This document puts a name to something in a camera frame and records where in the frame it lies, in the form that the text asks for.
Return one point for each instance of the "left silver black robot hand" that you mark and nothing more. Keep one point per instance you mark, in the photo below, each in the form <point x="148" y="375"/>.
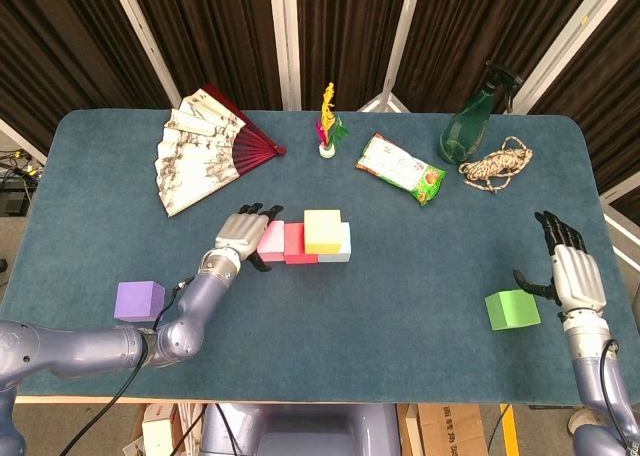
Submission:
<point x="242" y="231"/>

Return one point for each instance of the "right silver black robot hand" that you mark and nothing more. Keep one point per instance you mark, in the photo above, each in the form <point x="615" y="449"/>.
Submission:
<point x="577" y="281"/>

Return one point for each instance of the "pink foam cube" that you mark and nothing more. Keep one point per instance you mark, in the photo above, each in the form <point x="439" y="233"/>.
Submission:
<point x="272" y="243"/>

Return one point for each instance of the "red foam cube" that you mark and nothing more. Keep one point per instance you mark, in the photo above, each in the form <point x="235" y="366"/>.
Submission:
<point x="294" y="243"/>

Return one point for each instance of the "yellow foam cube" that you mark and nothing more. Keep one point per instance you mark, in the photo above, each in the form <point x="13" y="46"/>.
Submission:
<point x="322" y="231"/>

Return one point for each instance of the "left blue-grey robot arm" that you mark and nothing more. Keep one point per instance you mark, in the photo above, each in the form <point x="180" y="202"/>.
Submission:
<point x="90" y="351"/>

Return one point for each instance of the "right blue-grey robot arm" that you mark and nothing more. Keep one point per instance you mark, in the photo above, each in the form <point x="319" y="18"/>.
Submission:
<point x="592" y="371"/>

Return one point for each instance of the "green foam cube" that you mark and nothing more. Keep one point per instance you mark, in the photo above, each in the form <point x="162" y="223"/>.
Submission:
<point x="512" y="310"/>

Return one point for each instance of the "painted paper folding fan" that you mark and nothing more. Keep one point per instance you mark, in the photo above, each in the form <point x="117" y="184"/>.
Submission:
<point x="195" y="161"/>

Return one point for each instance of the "light blue foam cube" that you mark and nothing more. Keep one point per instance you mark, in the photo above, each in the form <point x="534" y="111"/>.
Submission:
<point x="345" y="248"/>

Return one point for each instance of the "purple foam cube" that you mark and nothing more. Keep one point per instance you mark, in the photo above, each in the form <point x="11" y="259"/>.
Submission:
<point x="137" y="301"/>

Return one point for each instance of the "teal felt table mat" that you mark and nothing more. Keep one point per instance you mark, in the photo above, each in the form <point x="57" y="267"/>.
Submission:
<point x="320" y="336"/>

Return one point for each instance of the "colourful feather shuttlecock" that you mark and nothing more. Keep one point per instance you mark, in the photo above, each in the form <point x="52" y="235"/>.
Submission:
<point x="327" y="126"/>

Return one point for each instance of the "white round floor object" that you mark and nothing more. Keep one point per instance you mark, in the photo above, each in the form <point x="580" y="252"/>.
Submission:
<point x="580" y="421"/>

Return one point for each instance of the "green white snack bag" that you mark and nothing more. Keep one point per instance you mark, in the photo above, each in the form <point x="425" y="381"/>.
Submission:
<point x="395" y="166"/>

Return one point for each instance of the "green plastic spray bottle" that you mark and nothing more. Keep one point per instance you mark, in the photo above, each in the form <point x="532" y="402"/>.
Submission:
<point x="462" y="131"/>

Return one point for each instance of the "brown cardboard box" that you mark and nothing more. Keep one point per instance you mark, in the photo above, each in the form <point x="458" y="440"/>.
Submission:
<point x="450" y="431"/>

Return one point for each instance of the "dark brown curtain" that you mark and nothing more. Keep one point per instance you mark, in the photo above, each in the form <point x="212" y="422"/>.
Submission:
<point x="225" y="26"/>

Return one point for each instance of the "blue-grey robot torso base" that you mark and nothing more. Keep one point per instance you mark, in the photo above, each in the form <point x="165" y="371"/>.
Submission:
<point x="310" y="431"/>

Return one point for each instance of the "white cardboard box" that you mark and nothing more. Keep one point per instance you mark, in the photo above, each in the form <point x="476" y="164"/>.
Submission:
<point x="157" y="436"/>

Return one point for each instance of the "white partition frame post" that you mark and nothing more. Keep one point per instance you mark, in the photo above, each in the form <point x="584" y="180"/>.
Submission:
<point x="400" y="41"/>
<point x="622" y="231"/>
<point x="22" y="143"/>
<point x="145" y="36"/>
<point x="286" y="41"/>
<point x="560" y="46"/>

